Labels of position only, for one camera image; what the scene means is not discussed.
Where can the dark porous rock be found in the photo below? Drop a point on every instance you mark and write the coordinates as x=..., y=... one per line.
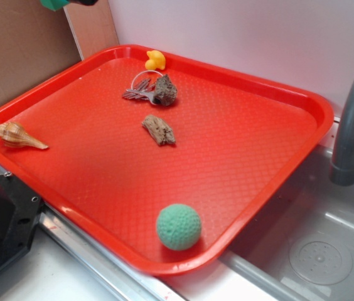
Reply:
x=165, y=92

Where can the red plastic tray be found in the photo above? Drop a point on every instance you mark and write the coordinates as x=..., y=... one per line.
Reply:
x=238, y=138

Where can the brown driftwood piece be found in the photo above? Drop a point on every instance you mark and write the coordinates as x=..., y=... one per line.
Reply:
x=159, y=130

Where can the green rectangular block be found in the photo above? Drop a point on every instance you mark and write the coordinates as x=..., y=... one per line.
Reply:
x=54, y=5

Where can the grey plastic sink basin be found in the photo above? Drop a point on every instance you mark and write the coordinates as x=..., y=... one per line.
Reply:
x=300, y=245

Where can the brown cardboard panel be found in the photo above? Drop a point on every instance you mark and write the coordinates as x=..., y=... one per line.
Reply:
x=36, y=43

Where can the light wooden board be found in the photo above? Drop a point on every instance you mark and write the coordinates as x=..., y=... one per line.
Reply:
x=92, y=27

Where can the yellow rubber duck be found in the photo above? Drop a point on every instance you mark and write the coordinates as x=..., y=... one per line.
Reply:
x=155, y=60

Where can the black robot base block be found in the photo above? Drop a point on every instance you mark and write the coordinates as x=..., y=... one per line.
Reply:
x=20, y=209

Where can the tan spiral seashell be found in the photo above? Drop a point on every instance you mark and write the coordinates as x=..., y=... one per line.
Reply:
x=14, y=135

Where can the green dimpled foam ball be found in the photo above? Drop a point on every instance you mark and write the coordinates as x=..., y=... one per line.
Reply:
x=178, y=227

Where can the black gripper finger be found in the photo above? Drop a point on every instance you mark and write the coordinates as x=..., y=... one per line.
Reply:
x=84, y=2

